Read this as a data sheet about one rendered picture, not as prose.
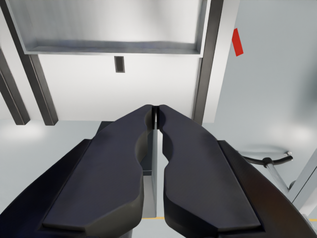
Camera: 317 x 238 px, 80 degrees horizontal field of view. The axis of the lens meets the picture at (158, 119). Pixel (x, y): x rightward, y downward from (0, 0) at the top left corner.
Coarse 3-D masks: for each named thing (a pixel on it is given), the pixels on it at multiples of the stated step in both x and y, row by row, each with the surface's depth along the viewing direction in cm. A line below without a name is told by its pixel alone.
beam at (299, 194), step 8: (312, 160) 104; (304, 168) 109; (312, 168) 104; (304, 176) 109; (312, 176) 104; (296, 184) 116; (304, 184) 109; (312, 184) 104; (296, 192) 115; (304, 192) 109; (312, 192) 104; (296, 200) 115; (304, 200) 109; (312, 200) 107; (304, 208) 112; (312, 208) 112
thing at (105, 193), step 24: (120, 120) 10; (144, 120) 10; (96, 144) 8; (120, 144) 8; (144, 144) 9; (96, 168) 7; (120, 168) 7; (72, 192) 6; (96, 192) 6; (120, 192) 6; (48, 216) 6; (72, 216) 6; (96, 216) 6; (120, 216) 6
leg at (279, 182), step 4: (268, 164) 149; (272, 164) 148; (268, 168) 147; (272, 168) 145; (272, 172) 143; (276, 172) 141; (272, 176) 142; (276, 176) 139; (280, 176) 139; (276, 180) 137; (280, 180) 135; (280, 184) 134; (284, 184) 132; (280, 188) 133; (284, 188) 130; (288, 188) 130; (284, 192) 129; (288, 192) 127; (304, 216) 113; (308, 220) 112; (312, 224) 110; (312, 228) 108; (316, 232) 106
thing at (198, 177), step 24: (168, 120) 10; (192, 120) 10; (168, 144) 9; (192, 144) 8; (216, 144) 8; (168, 168) 7; (192, 168) 7; (216, 168) 7; (168, 192) 6; (192, 192) 6; (216, 192) 6; (240, 192) 6; (168, 216) 7; (192, 216) 6; (216, 216) 6; (240, 216) 6
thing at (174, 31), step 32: (32, 0) 27; (64, 0) 27; (96, 0) 27; (128, 0) 27; (160, 0) 27; (192, 0) 27; (32, 32) 29; (64, 32) 29; (96, 32) 29; (128, 32) 29; (160, 32) 29; (192, 32) 29
